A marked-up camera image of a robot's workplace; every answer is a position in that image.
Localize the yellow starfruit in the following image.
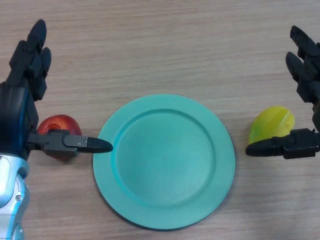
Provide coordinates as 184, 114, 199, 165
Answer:
248, 105, 296, 145

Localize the green round plate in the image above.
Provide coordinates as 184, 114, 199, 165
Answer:
92, 93, 236, 224

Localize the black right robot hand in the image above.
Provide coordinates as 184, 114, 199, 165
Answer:
245, 24, 320, 160

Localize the red apple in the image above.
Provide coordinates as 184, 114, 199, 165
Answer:
37, 114, 83, 162

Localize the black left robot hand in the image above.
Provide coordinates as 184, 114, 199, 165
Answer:
0, 19, 114, 161

